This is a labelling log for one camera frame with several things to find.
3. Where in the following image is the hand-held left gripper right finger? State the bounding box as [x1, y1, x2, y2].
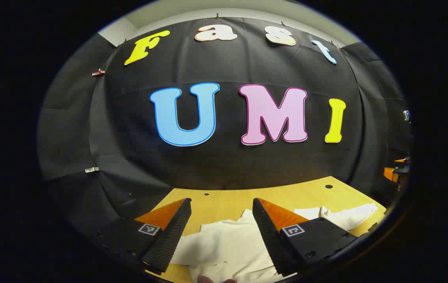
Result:
[252, 198, 360, 277]

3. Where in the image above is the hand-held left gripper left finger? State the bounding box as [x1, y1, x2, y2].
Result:
[90, 198, 192, 275]

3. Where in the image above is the white garment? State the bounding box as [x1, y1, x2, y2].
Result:
[169, 202, 378, 283]

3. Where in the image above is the black backdrop cloth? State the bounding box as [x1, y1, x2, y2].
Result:
[37, 16, 413, 236]

